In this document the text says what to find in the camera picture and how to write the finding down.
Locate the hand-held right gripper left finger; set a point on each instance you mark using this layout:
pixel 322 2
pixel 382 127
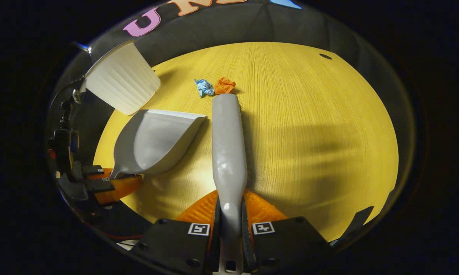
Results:
pixel 217 248

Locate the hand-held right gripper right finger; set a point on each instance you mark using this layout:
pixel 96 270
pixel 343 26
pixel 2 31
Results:
pixel 248 248

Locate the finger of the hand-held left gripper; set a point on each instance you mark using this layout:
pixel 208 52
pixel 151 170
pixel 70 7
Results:
pixel 96 170
pixel 118 187

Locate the grey plastic dustpan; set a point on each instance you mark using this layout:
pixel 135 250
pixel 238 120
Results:
pixel 157 141

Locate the white ribbed garbage bin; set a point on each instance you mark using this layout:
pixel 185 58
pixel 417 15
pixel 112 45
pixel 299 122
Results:
pixel 122 82

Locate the small grey broom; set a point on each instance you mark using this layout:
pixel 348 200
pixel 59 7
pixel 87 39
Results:
pixel 228 152

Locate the blue paper trash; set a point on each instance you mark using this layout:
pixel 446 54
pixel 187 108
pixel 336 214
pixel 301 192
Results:
pixel 204 88

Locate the orange paper trash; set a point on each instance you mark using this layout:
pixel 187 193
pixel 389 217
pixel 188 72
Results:
pixel 224 86

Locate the wooden desktop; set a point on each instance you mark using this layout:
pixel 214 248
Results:
pixel 309 133

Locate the black strip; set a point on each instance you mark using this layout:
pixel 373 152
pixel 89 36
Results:
pixel 357 219

